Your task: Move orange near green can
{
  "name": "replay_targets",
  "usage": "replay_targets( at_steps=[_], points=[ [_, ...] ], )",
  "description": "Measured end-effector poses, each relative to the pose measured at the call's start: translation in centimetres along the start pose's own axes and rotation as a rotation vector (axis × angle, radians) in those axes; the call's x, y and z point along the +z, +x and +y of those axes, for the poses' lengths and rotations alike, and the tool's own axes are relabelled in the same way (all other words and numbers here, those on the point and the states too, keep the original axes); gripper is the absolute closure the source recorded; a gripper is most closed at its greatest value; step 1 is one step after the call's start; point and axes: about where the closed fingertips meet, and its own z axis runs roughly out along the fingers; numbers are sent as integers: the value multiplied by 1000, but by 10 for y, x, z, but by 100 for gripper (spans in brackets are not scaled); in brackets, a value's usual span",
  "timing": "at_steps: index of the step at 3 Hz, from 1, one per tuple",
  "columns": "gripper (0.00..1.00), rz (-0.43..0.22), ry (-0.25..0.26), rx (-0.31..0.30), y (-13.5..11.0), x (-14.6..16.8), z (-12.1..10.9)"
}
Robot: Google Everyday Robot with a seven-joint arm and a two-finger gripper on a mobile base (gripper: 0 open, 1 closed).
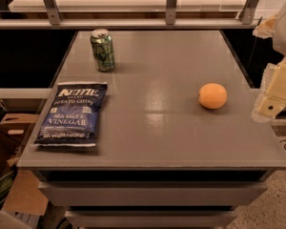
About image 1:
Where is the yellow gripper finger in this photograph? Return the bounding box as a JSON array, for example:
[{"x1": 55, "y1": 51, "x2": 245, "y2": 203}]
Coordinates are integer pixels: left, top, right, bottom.
[
  {"x1": 251, "y1": 57, "x2": 286, "y2": 123},
  {"x1": 253, "y1": 15, "x2": 276, "y2": 38}
]

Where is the orange fruit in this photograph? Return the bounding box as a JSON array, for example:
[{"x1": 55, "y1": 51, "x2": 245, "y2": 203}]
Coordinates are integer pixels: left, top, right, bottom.
[{"x1": 198, "y1": 83, "x2": 228, "y2": 110}]

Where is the green soda can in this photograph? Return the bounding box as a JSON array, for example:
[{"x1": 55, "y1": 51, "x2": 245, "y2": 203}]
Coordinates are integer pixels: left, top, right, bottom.
[{"x1": 91, "y1": 29, "x2": 114, "y2": 72}]

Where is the blue Kettle chips bag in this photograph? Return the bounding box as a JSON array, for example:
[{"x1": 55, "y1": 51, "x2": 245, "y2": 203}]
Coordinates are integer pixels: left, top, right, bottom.
[{"x1": 35, "y1": 81, "x2": 108, "y2": 147}]

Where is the grey upper drawer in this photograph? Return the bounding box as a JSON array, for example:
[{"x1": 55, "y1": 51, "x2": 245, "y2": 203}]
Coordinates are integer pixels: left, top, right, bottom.
[{"x1": 38, "y1": 182, "x2": 267, "y2": 206}]

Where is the grey drawer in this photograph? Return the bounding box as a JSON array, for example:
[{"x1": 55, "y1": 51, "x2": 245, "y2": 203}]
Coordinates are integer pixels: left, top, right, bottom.
[
  {"x1": 65, "y1": 211, "x2": 236, "y2": 229},
  {"x1": 38, "y1": 182, "x2": 267, "y2": 206}
]

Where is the grey lower drawer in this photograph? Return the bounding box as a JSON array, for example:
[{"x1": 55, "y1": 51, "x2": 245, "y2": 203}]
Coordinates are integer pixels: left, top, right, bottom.
[{"x1": 65, "y1": 211, "x2": 236, "y2": 229}]

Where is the brown cardboard box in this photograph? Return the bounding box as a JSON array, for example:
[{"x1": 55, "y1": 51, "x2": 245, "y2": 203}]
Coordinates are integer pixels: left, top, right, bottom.
[{"x1": 0, "y1": 114, "x2": 48, "y2": 216}]

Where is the grey metal railing frame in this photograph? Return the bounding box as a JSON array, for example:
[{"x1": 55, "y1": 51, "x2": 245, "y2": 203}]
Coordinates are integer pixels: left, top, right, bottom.
[{"x1": 0, "y1": 0, "x2": 259, "y2": 31}]

